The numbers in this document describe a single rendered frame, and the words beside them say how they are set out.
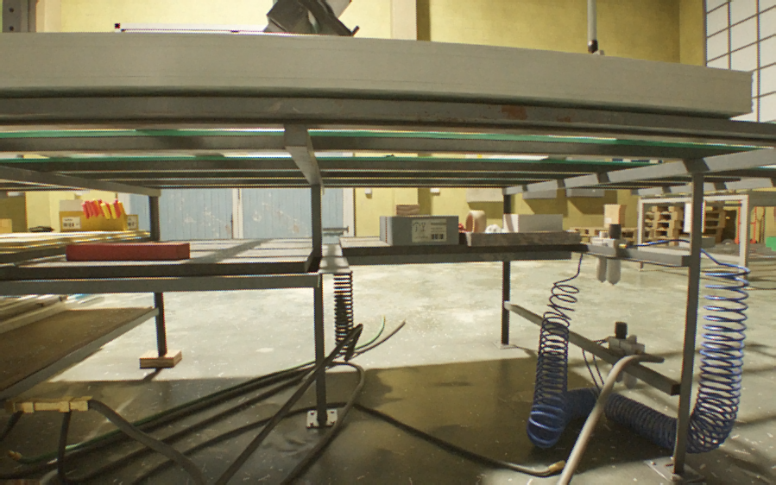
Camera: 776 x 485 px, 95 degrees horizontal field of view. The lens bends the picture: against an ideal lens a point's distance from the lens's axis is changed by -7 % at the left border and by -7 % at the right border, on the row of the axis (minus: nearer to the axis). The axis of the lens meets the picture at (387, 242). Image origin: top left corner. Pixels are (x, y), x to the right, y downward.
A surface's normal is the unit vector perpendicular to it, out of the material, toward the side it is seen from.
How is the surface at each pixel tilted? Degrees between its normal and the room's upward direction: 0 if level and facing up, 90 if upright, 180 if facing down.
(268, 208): 90
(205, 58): 90
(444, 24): 90
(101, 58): 90
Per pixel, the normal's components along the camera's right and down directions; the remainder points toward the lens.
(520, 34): 0.15, 0.07
